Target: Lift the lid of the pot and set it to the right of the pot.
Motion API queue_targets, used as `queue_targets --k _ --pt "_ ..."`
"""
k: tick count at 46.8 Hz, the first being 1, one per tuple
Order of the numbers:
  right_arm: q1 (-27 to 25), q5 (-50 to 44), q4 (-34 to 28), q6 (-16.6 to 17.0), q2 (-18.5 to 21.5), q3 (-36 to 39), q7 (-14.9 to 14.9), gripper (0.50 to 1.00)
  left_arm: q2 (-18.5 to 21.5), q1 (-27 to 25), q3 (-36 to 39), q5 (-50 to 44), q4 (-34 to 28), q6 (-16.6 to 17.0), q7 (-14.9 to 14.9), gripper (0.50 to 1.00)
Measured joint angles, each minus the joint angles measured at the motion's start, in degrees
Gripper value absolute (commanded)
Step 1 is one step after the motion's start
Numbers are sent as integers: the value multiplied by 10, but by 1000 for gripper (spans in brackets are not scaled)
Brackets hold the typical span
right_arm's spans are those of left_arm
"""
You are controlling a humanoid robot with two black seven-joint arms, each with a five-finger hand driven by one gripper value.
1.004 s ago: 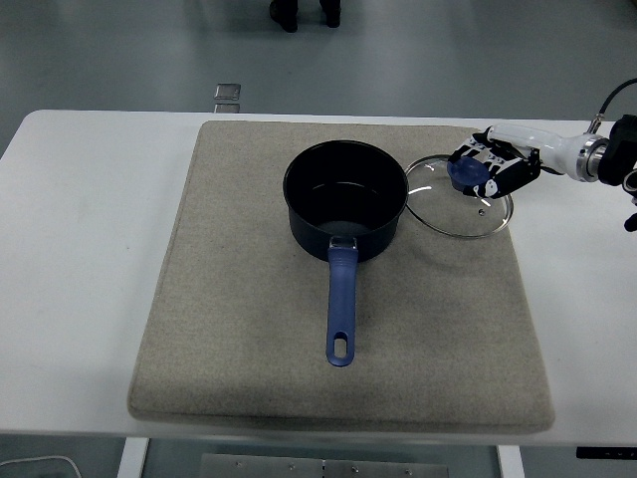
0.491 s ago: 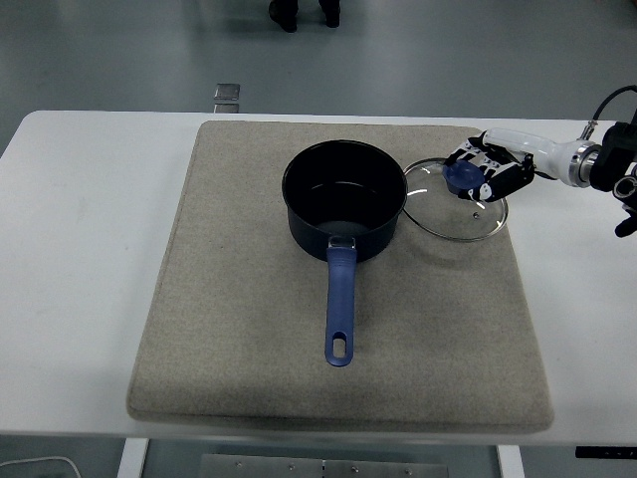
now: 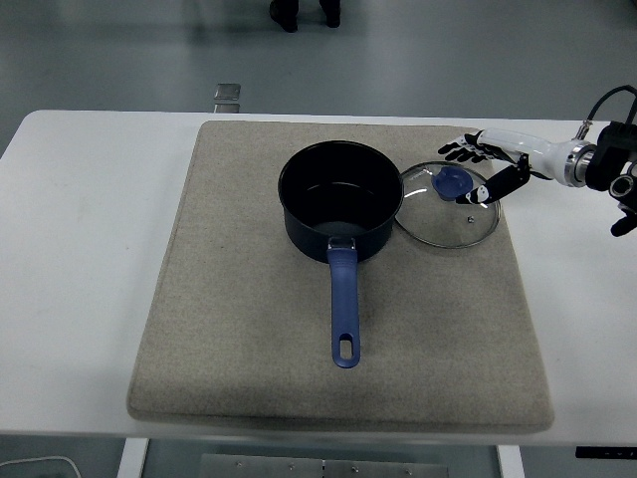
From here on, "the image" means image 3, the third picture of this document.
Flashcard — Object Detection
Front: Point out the dark blue saucepan, blue handle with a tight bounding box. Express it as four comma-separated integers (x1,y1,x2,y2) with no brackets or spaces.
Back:
277,139,405,369

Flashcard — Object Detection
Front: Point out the person's leg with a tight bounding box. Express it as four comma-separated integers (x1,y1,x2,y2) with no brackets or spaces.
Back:
269,0,300,34
318,0,342,29

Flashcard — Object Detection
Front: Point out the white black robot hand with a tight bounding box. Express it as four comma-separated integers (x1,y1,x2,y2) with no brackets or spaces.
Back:
437,127,574,208

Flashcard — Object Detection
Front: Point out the beige fabric mat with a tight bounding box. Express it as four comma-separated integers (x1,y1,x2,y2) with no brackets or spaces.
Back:
126,119,556,433

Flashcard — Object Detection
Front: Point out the white cable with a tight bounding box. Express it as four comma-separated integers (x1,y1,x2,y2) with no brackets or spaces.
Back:
0,454,82,478

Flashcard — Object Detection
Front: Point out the glass lid with blue knob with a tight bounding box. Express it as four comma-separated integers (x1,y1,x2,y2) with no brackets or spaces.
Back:
394,159,503,250

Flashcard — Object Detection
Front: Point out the white table leg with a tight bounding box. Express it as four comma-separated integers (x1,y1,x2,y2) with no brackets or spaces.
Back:
115,437,151,478
496,444,527,478

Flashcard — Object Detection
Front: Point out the black table control panel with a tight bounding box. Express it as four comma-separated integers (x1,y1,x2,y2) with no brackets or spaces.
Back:
575,446,637,460

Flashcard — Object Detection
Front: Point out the grey metal plate with screws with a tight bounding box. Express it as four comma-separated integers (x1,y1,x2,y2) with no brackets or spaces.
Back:
200,452,449,478

